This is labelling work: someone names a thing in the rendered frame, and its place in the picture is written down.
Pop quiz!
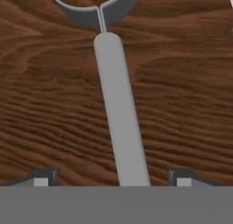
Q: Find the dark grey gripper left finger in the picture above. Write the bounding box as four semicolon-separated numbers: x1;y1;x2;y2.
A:
0;168;59;188

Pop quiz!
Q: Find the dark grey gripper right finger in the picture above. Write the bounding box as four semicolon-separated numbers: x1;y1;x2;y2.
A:
167;168;233;188

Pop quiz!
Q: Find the grey peeler with long handle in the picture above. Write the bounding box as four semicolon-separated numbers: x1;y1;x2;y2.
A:
47;0;152;188

